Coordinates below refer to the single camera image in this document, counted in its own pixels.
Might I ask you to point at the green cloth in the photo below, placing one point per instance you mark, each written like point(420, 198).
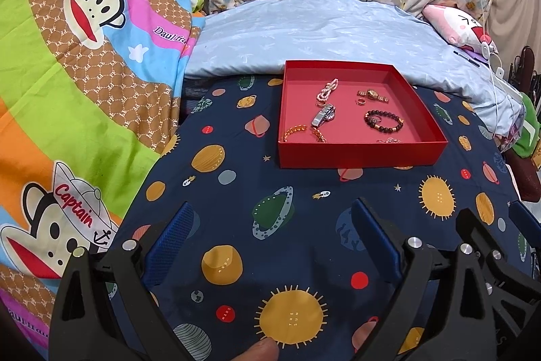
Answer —
point(526, 132)

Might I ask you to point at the red cardboard box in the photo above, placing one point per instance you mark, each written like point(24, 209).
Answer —
point(346, 158)

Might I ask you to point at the beige cloth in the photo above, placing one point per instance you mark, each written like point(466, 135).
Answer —
point(520, 5)

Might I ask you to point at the navy space print blanket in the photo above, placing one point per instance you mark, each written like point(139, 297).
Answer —
point(253, 183)

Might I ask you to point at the dark red cloth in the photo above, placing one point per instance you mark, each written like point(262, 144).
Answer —
point(528, 179)

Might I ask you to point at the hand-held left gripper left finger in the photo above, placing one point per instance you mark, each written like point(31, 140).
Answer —
point(173, 242)

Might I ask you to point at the colourful cartoon monkey blanket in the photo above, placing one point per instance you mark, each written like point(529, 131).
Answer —
point(84, 90)

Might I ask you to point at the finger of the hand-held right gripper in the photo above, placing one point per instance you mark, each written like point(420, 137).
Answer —
point(526, 219)
point(507, 280)

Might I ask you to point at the small gold wristwatch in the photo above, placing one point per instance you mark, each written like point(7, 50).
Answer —
point(372, 93)

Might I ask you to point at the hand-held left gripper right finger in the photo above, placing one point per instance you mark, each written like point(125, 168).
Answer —
point(374, 236)

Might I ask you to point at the silver metal wristwatch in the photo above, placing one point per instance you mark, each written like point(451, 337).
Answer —
point(318, 119)

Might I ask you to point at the person's left hand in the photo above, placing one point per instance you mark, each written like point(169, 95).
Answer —
point(261, 350)

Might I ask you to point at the dark wooden chair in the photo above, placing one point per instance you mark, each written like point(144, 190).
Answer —
point(526, 63)

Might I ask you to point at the pink cartoon pillow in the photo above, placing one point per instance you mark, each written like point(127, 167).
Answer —
point(448, 18)

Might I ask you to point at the light blue quilt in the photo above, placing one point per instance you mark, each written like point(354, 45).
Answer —
point(317, 31)

